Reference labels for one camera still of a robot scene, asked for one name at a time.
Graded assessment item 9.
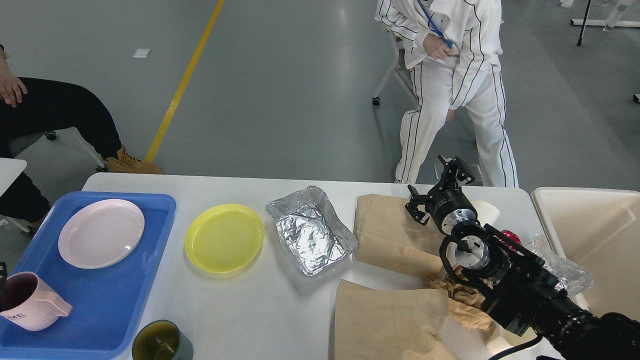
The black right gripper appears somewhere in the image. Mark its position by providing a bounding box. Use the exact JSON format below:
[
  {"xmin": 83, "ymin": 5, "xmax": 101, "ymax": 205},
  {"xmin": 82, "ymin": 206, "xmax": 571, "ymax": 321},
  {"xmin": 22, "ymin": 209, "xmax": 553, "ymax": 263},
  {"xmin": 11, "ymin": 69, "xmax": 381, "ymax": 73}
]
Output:
[{"xmin": 405, "ymin": 154, "xmax": 478, "ymax": 235}]

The yellow plastic plate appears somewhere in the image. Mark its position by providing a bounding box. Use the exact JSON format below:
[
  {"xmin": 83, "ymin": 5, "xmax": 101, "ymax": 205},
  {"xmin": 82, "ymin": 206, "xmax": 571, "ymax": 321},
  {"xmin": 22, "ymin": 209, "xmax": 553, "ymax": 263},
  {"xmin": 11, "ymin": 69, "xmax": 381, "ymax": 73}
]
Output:
[{"xmin": 184, "ymin": 203, "xmax": 265, "ymax": 274}]

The dark teal mug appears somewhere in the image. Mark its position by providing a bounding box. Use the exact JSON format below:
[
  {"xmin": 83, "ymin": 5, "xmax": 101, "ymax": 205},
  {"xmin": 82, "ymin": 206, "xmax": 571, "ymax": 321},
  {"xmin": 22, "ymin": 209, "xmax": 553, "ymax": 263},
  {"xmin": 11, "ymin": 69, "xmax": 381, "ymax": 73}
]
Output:
[{"xmin": 131, "ymin": 319, "xmax": 194, "ymax": 360}]

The pink ribbed mug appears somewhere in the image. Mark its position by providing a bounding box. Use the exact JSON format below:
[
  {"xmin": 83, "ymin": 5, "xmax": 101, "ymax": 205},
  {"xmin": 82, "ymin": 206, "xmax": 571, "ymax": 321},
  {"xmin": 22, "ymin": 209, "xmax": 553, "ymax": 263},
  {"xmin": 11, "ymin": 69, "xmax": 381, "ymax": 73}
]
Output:
[{"xmin": 1, "ymin": 271, "xmax": 73, "ymax": 332}]

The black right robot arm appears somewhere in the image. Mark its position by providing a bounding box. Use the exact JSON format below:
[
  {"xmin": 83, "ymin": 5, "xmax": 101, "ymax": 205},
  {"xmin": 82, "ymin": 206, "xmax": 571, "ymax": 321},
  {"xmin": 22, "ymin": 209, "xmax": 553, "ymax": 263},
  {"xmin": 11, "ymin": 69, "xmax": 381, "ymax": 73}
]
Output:
[{"xmin": 405, "ymin": 155, "xmax": 640, "ymax": 360}]

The white paper cup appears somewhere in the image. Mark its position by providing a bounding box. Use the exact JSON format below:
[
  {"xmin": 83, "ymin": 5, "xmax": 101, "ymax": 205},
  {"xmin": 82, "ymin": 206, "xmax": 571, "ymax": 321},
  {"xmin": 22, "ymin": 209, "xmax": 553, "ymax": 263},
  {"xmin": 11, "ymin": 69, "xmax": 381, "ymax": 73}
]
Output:
[{"xmin": 470, "ymin": 199, "xmax": 501, "ymax": 227}]

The brown paper bag upper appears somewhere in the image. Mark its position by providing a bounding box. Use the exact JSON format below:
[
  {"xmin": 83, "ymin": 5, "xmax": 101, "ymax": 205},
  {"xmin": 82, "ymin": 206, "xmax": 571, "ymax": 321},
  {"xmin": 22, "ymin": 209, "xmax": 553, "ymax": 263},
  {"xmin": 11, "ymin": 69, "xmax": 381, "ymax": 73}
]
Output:
[{"xmin": 353, "ymin": 194, "xmax": 444, "ymax": 280}]

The brown paper bag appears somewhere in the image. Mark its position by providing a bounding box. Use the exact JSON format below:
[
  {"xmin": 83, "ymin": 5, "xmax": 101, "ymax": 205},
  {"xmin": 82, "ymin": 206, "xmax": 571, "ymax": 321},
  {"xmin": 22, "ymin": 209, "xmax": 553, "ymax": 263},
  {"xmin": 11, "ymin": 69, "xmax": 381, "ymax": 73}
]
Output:
[
  {"xmin": 353, "ymin": 194, "xmax": 444, "ymax": 280},
  {"xmin": 334, "ymin": 280, "xmax": 457, "ymax": 360}
]

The red round object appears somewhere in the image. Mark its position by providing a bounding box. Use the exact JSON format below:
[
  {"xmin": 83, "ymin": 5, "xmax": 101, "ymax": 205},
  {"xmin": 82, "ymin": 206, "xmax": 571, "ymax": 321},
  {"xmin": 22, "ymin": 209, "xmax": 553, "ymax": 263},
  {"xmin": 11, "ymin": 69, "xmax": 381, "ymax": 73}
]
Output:
[{"xmin": 501, "ymin": 229, "xmax": 522, "ymax": 245}]

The crumpled brown paper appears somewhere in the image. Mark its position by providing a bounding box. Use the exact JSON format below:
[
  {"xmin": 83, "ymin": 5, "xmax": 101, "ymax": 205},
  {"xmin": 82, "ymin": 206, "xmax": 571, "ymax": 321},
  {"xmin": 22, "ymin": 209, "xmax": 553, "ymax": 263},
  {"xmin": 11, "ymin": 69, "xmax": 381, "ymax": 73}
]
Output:
[{"xmin": 428, "ymin": 278, "xmax": 496, "ymax": 333}]

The crumpled aluminium foil tray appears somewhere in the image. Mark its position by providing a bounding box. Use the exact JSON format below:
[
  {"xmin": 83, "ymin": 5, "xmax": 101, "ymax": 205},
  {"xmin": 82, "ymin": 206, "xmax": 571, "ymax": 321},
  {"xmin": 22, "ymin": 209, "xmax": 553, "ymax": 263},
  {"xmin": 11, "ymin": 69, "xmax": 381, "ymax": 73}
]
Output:
[{"xmin": 265, "ymin": 186, "xmax": 359, "ymax": 277}]

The person in white tracksuit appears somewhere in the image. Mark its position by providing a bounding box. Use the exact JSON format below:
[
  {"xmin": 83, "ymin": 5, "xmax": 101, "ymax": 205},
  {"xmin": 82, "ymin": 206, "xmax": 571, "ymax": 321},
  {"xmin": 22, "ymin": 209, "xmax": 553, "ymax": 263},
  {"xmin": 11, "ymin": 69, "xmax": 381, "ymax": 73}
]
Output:
[{"xmin": 374, "ymin": 0, "xmax": 519, "ymax": 188}]

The brown paper bag lower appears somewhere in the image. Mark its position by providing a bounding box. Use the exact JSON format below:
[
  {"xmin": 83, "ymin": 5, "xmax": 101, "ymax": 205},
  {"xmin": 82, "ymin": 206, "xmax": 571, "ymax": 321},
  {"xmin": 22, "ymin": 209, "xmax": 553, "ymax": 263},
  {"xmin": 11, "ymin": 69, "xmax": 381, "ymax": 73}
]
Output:
[{"xmin": 334, "ymin": 280, "xmax": 457, "ymax": 360}]

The white cup lower right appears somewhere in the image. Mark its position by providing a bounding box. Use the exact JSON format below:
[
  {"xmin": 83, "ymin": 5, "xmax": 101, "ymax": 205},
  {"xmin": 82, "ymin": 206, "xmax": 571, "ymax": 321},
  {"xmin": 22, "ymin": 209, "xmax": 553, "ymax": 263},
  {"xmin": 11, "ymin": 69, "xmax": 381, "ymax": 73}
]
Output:
[{"xmin": 485, "ymin": 325, "xmax": 537, "ymax": 354}]

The clear plastic wrapper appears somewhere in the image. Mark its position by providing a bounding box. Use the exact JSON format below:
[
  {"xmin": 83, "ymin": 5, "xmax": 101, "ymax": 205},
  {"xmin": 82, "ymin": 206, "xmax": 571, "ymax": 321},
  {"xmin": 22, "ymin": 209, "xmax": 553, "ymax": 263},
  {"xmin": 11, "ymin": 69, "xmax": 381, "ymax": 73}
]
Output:
[{"xmin": 524, "ymin": 234, "xmax": 594, "ymax": 297}]

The beige plastic bin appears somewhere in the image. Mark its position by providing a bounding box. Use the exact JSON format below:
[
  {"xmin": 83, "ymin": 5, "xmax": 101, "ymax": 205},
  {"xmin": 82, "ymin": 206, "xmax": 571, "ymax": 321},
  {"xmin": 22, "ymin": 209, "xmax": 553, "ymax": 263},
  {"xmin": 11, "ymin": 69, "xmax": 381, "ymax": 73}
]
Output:
[{"xmin": 532, "ymin": 187, "xmax": 640, "ymax": 321}]

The white stand base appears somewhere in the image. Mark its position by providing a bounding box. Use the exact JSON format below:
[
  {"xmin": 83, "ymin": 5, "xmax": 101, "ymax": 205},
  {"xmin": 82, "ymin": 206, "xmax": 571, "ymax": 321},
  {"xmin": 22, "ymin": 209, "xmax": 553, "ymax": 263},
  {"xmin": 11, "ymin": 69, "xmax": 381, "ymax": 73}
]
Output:
[{"xmin": 569, "ymin": 0, "xmax": 640, "ymax": 47}]

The tan work boot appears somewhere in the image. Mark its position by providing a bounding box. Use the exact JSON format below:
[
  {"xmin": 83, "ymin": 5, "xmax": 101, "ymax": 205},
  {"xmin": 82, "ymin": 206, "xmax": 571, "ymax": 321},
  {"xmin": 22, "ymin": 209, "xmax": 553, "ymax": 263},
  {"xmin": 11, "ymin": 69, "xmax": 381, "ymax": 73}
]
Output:
[{"xmin": 103, "ymin": 145, "xmax": 164, "ymax": 174}]

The white paper scrap on floor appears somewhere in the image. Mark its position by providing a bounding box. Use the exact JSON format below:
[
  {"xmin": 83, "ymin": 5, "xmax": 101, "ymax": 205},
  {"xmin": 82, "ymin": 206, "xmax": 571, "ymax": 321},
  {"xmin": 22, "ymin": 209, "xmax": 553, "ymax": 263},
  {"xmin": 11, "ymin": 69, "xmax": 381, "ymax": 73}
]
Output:
[{"xmin": 132, "ymin": 48, "xmax": 152, "ymax": 59}]

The pink round plate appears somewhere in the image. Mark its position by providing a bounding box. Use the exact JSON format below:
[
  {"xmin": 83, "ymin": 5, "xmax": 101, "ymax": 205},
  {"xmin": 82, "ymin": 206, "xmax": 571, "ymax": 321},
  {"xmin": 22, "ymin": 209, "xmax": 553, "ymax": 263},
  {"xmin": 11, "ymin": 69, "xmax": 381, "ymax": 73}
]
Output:
[{"xmin": 57, "ymin": 198, "xmax": 146, "ymax": 269}]

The blue plastic tray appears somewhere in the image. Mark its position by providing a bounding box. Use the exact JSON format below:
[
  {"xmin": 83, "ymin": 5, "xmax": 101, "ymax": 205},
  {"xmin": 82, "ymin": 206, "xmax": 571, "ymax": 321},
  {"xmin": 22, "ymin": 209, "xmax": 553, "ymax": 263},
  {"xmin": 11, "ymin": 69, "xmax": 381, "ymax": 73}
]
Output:
[{"xmin": 0, "ymin": 191, "xmax": 177, "ymax": 360}]

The person in black trousers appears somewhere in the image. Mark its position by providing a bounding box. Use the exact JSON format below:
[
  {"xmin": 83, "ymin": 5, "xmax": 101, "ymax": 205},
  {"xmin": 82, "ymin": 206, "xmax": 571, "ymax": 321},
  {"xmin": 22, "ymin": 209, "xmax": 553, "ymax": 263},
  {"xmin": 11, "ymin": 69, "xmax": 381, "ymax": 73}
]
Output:
[{"xmin": 0, "ymin": 44, "xmax": 122, "ymax": 223}]

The white side table corner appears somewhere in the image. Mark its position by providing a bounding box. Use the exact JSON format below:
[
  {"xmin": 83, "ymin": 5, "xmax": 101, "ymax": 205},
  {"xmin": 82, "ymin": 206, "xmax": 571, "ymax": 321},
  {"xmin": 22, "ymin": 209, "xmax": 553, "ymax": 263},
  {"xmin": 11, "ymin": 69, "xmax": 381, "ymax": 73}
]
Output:
[{"xmin": 0, "ymin": 157, "xmax": 28, "ymax": 196}]

